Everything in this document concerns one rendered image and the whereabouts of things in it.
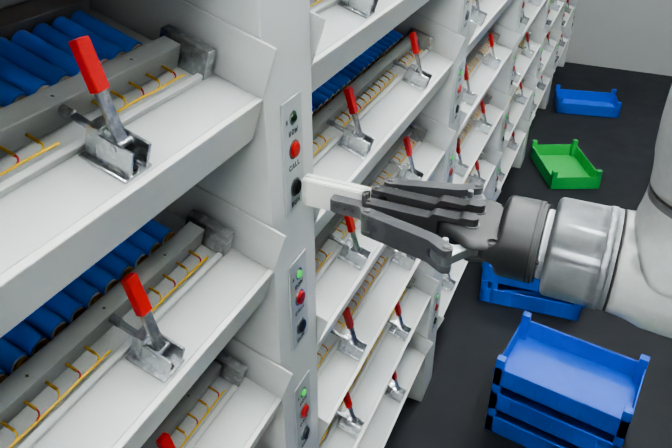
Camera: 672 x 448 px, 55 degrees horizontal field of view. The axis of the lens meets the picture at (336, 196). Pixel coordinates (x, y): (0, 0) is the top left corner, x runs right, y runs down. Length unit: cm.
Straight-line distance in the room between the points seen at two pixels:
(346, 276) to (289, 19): 47
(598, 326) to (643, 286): 157
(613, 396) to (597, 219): 115
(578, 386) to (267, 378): 104
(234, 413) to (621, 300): 43
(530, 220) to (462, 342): 140
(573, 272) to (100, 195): 37
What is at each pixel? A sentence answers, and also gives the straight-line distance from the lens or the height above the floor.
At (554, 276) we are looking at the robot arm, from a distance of 57.
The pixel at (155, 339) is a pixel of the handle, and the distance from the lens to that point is 55.
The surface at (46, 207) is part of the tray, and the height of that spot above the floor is 112.
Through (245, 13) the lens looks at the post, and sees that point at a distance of 56.
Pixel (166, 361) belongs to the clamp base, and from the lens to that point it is 55.
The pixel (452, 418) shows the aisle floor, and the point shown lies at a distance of 176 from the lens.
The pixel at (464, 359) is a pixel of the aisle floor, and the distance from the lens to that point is 191.
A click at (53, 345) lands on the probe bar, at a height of 98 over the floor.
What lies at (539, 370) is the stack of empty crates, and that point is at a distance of 169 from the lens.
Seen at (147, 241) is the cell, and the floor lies 98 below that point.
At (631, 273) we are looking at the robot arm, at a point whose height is 102.
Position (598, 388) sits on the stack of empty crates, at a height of 16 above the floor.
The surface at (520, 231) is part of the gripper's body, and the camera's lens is 57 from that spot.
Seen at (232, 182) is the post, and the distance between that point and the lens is 64.
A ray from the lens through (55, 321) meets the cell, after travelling 57.
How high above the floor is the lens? 133
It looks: 31 degrees down
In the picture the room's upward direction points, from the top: straight up
